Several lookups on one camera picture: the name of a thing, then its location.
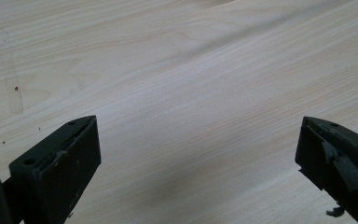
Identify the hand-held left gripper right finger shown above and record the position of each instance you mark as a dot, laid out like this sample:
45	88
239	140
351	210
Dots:
338	158

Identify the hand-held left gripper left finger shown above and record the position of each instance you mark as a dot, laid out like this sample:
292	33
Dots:
59	168

